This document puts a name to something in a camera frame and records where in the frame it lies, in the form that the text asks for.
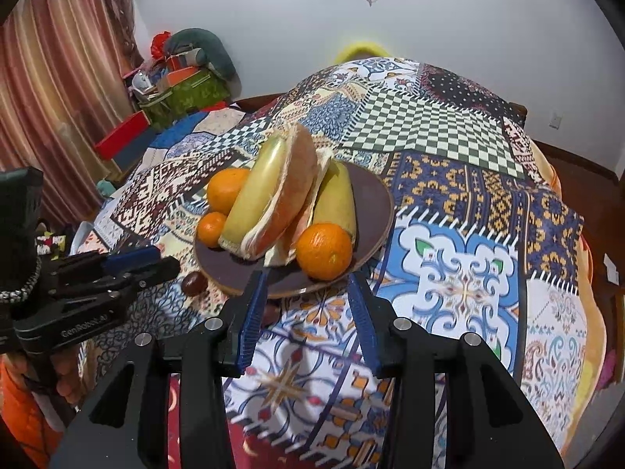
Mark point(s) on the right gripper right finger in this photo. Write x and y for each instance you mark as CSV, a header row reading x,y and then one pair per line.
x,y
490,423

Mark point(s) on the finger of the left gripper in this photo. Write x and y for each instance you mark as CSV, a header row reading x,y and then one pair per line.
x,y
123,286
95,265

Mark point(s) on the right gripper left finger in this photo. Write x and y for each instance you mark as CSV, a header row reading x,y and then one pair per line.
x,y
124,421

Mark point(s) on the large orange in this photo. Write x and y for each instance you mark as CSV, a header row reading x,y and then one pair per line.
x,y
224,187
324,251

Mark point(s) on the pomelo wedge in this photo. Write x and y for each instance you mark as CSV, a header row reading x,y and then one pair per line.
x,y
297,176
284,250

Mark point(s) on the orange sleeve forearm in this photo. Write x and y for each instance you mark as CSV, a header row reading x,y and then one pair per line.
x,y
26,422

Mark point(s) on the person left hand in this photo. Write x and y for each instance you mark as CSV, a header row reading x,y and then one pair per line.
x,y
66,365

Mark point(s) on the dark brown chestnut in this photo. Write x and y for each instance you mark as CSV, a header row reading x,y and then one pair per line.
x,y
195,283

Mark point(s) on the small tangerine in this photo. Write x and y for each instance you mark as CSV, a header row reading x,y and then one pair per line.
x,y
209,229

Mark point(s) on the red box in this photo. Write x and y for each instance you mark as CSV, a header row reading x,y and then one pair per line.
x,y
122,135

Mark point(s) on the patchwork patterned bedspread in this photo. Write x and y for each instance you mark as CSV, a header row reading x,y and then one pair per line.
x,y
480,241

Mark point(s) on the green storage bag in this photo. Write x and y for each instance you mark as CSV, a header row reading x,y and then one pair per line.
x,y
199,91

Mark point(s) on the striped red gold curtain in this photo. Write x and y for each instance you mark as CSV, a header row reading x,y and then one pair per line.
x,y
62,91

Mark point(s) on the red decoration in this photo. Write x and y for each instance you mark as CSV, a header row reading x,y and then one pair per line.
x,y
157,47

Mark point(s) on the grey plush toy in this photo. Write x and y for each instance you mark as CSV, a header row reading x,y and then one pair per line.
x,y
213,53

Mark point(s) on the white wall socket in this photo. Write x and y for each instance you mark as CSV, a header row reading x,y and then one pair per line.
x,y
555,120

